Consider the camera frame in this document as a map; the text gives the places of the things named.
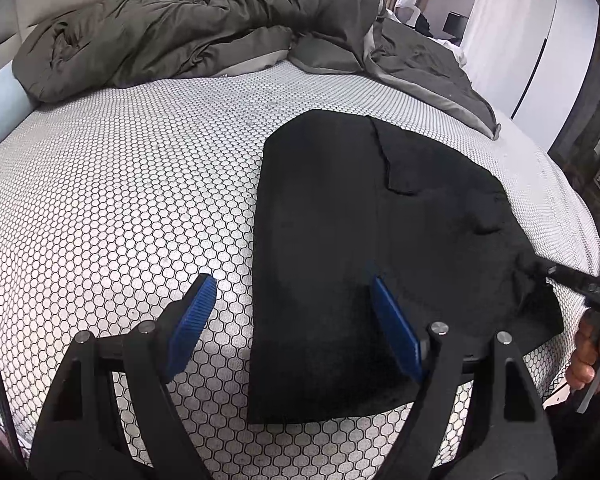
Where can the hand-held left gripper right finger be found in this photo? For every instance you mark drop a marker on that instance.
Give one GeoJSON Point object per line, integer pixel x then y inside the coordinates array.
{"type": "Point", "coordinates": [395, 327]}

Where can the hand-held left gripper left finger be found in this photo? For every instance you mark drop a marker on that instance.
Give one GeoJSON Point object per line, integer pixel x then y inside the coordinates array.
{"type": "Point", "coordinates": [192, 330]}

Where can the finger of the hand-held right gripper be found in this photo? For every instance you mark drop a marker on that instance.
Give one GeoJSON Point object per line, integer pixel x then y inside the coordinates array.
{"type": "Point", "coordinates": [580, 282]}

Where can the black pants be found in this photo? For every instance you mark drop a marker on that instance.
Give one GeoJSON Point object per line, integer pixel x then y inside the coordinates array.
{"type": "Point", "coordinates": [320, 235]}

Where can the person's right hand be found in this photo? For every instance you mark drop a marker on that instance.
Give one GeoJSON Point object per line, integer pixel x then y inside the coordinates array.
{"type": "Point", "coordinates": [582, 360]}

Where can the white patterned bed mattress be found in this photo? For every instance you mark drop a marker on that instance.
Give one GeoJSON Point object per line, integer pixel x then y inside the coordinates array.
{"type": "Point", "coordinates": [105, 210]}

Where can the white wardrobe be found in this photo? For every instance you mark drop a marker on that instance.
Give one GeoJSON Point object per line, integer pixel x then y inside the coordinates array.
{"type": "Point", "coordinates": [530, 35]}

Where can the black monitor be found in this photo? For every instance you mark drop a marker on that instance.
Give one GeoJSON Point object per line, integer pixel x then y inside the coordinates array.
{"type": "Point", "coordinates": [455, 24]}

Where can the light blue pillow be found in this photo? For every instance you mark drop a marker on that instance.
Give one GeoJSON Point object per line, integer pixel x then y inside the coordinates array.
{"type": "Point", "coordinates": [0, 110]}

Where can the dark grey duvet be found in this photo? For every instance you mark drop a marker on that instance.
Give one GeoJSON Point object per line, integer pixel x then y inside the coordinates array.
{"type": "Point", "coordinates": [205, 25]}

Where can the white chair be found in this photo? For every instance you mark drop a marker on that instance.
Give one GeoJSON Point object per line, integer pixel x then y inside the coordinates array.
{"type": "Point", "coordinates": [409, 4]}

